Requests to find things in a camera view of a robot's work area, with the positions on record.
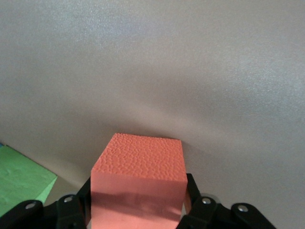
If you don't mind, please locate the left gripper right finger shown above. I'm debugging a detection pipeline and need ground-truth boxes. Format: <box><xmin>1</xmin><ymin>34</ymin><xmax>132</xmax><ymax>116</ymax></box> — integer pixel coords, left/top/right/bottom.
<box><xmin>180</xmin><ymin>173</ymin><xmax>277</xmax><ymax>229</ymax></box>

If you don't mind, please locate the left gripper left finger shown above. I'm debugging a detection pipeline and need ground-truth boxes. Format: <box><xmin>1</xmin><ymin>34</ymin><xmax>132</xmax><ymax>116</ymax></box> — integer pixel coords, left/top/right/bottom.
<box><xmin>0</xmin><ymin>177</ymin><xmax>92</xmax><ymax>229</ymax></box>

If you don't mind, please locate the orange foam cube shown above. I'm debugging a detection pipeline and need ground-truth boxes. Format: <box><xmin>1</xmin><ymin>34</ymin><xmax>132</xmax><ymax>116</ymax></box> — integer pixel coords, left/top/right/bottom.
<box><xmin>90</xmin><ymin>133</ymin><xmax>188</xmax><ymax>229</ymax></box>

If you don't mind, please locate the green foam cube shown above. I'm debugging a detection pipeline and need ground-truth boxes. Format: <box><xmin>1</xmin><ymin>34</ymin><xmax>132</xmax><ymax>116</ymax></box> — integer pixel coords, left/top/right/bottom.
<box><xmin>0</xmin><ymin>145</ymin><xmax>58</xmax><ymax>209</ymax></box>

